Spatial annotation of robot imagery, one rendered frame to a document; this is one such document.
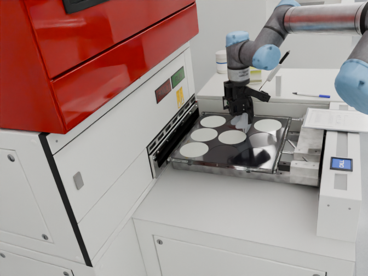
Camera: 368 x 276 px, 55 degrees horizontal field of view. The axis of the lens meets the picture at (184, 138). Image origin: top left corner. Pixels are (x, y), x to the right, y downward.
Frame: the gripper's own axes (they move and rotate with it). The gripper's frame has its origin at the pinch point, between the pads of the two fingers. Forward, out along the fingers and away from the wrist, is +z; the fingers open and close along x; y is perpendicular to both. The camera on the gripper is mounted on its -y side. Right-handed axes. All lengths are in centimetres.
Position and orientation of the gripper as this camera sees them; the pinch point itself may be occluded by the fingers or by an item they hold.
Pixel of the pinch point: (246, 129)
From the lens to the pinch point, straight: 131.0
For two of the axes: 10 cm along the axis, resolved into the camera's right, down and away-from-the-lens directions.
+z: 1.2, 8.7, 4.8
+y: -9.3, 2.8, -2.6
